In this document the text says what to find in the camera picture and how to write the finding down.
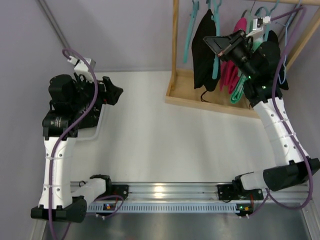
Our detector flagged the black trousers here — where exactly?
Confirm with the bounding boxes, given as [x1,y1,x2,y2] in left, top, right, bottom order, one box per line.
[191,9,221,92]
[264,29,290,91]

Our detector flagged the teal hanger with black trousers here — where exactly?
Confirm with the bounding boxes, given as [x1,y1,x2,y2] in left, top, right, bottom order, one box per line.
[211,0,222,80]

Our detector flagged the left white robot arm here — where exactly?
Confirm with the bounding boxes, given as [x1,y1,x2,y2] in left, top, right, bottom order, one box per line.
[30,74,124,223]

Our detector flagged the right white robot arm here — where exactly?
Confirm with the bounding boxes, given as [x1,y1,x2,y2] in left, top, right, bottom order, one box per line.
[203,30,320,192]

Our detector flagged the pink trousers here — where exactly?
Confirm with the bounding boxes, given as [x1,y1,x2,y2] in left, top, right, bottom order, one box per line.
[219,17,247,94]

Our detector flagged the grey-green hanger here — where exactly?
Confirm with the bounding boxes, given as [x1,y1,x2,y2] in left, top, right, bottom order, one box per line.
[241,9,253,35]

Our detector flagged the green patterned trousers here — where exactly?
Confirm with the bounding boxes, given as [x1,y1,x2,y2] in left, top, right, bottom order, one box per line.
[230,37,264,104]

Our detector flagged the teal hanger with green trousers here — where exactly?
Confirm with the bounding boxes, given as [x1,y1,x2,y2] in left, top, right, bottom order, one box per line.
[254,0,280,42]

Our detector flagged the empty teal hanger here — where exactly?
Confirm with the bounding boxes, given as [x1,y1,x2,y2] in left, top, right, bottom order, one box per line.
[183,0,200,64]

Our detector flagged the black trousers on blue hanger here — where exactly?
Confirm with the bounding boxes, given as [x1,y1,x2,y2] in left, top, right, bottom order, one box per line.
[264,29,290,91]

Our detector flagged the light blue hanger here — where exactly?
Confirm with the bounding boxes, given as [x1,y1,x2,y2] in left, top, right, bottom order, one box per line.
[273,0,303,85]

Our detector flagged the black white patterned garment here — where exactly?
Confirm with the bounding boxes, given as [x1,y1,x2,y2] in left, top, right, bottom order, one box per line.
[79,105,102,129]

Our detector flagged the white plastic basket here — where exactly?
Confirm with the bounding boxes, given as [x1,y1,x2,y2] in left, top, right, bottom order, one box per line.
[76,105,105,142]

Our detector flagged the wooden clothes rack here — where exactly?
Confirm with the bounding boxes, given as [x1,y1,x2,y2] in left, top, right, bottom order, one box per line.
[165,0,320,119]

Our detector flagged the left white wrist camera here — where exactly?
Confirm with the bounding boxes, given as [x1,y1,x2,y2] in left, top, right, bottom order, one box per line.
[68,56,96,75]

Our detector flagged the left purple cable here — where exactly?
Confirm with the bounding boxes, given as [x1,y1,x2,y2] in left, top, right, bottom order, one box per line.
[48,48,125,240]

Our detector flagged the purple cable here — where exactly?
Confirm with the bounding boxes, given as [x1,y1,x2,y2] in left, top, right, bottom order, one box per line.
[48,48,125,240]
[259,6,315,226]

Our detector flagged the aluminium corner post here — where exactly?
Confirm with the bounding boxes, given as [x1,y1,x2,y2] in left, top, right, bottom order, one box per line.
[35,0,71,49]

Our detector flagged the grey slotted cable duct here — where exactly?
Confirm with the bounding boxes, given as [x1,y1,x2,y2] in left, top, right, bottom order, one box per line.
[87,202,253,214]

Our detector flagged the aluminium mounting rail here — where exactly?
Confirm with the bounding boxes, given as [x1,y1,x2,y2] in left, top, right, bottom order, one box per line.
[69,181,310,201]

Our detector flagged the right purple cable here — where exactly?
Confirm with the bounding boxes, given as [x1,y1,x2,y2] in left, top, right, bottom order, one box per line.
[259,6,315,226]

